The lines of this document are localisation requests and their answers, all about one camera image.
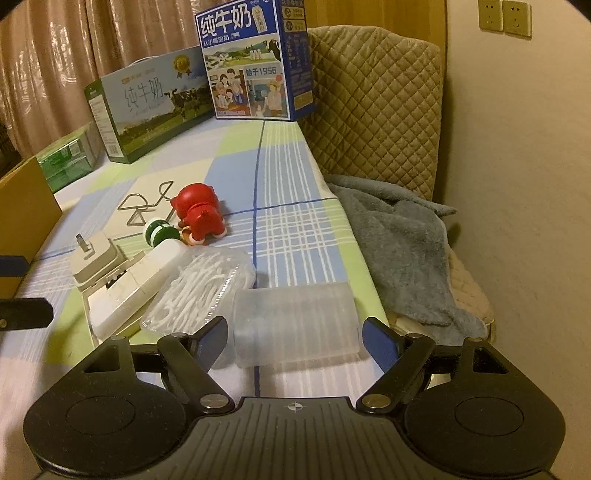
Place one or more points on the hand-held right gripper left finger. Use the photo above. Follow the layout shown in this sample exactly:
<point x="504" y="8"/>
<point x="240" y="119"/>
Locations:
<point x="213" y="339"/>

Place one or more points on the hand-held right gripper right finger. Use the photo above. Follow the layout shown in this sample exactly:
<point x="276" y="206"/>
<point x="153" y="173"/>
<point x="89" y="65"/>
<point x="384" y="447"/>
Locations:
<point x="379" y="339"/>

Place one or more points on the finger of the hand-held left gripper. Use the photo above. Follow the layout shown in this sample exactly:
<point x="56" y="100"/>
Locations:
<point x="27" y="314"/>
<point x="14" y="266"/>

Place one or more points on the white plug charger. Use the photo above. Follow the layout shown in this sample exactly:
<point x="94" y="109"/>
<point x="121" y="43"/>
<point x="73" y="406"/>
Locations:
<point x="94" y="263"/>

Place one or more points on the translucent plastic container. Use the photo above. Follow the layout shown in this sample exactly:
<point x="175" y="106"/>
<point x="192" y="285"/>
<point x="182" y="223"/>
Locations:
<point x="295" y="323"/>

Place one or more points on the red pig toy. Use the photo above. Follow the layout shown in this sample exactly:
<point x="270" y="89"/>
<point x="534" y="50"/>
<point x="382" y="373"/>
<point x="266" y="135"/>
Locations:
<point x="194" y="203"/>

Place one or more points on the bag of white floss picks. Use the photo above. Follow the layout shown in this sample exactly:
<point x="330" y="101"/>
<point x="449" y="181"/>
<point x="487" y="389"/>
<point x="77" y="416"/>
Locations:
<point x="198" y="286"/>

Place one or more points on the brown cardboard box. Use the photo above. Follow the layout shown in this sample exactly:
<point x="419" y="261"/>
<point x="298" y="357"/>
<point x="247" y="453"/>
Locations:
<point x="23" y="207"/>

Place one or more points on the grey fleece blanket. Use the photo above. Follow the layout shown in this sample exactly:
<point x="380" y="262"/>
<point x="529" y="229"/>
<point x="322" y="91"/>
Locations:
<point x="406" y="254"/>

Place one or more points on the green packet pack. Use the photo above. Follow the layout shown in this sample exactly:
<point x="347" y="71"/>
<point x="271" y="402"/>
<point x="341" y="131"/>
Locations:
<point x="64" y="157"/>

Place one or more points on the small green white bottle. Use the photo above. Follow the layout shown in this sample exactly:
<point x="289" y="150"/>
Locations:
<point x="154" y="233"/>

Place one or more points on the checked table cloth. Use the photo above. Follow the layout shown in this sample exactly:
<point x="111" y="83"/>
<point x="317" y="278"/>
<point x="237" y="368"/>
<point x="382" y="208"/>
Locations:
<point x="277" y="207"/>

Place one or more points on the green milk carton box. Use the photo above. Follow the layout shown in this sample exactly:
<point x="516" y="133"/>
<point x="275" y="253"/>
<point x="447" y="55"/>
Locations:
<point x="147" y="110"/>

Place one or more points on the beige quilted chair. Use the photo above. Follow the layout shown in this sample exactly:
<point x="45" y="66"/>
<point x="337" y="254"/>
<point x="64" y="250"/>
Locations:
<point x="369" y="115"/>

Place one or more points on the beige curtain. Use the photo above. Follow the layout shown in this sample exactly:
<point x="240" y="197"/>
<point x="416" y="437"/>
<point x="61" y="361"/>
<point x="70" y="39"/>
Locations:
<point x="69" y="46"/>

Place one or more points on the blue milk carton box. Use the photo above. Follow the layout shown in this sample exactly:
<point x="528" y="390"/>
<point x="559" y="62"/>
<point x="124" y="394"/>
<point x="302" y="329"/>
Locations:
<point x="249" y="69"/>

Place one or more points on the wall socket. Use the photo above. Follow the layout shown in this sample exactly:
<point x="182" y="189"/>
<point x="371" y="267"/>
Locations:
<point x="517" y="17"/>
<point x="490" y="14"/>

